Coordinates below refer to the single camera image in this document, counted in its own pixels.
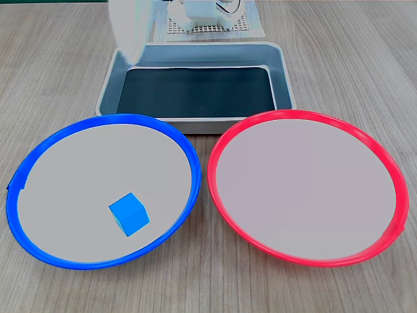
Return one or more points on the small blue cube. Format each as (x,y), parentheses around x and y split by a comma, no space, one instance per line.
(130,213)

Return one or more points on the black tray mat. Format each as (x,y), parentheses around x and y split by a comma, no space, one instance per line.
(195,94)

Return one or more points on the steel tray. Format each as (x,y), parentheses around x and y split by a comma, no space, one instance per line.
(281,81)

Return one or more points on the white plate with blue rim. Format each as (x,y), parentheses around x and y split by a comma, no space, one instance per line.
(81,179)

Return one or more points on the white plate with red rim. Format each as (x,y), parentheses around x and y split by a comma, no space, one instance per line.
(306,182)

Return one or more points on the pale perforated base plate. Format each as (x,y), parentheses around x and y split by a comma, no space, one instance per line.
(252,27)

